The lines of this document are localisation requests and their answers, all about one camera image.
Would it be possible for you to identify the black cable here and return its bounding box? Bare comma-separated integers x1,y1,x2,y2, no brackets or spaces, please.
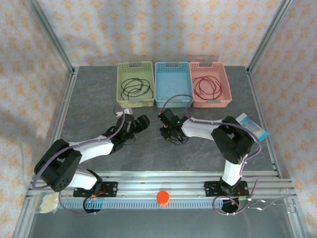
121,79,154,100
120,78,154,100

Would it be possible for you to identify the thin white cable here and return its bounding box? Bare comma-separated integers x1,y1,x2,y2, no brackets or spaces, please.
160,79,188,98

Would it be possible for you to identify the red cable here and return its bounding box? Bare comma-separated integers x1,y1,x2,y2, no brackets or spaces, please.
192,76,223,96
193,76,223,96

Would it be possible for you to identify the blue plastic basket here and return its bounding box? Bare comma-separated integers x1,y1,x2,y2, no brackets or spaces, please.
154,61,194,109

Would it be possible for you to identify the green plastic basket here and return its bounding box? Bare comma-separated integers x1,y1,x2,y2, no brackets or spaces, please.
115,61,156,109

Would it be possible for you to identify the pink plastic basket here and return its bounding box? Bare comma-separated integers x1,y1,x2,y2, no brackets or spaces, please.
189,61,233,109

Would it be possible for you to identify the orange round cap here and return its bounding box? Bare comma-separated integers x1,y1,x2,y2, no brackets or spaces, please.
156,190,170,207

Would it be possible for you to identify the blue white wipes pack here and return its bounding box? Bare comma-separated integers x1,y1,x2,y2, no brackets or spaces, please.
235,113,270,143

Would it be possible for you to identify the plastic bag with beige cloth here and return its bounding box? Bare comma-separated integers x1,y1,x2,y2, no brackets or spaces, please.
33,192,60,214

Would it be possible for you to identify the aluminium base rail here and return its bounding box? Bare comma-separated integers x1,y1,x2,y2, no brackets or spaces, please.
28,170,295,200

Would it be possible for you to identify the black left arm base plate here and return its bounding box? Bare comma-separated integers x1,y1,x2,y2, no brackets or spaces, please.
73,181,118,198

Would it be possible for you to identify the aluminium side rail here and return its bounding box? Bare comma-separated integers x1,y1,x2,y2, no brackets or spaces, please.
246,69,284,179
41,69,80,179

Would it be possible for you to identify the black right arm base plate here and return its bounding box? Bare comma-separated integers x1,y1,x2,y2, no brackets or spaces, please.
204,180,250,198

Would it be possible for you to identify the grey slotted cable duct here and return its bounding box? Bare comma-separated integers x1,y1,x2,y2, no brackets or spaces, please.
59,198,251,210

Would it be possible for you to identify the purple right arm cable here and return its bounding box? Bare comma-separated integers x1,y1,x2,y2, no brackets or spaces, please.
160,94,263,216

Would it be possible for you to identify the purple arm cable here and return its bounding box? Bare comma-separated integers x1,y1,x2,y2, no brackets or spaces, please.
160,94,263,216
32,104,127,216

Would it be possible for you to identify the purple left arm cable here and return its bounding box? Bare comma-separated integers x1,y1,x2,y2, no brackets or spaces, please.
32,104,127,216

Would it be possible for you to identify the thin white wire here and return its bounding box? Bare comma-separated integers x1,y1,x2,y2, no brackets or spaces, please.
247,197,282,212

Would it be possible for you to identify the aluminium frame post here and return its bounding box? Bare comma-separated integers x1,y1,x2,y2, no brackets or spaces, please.
246,0,295,75
26,0,75,75

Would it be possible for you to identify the aluminium frame leg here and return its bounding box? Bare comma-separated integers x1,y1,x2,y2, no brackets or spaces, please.
13,198,38,238
288,198,312,238

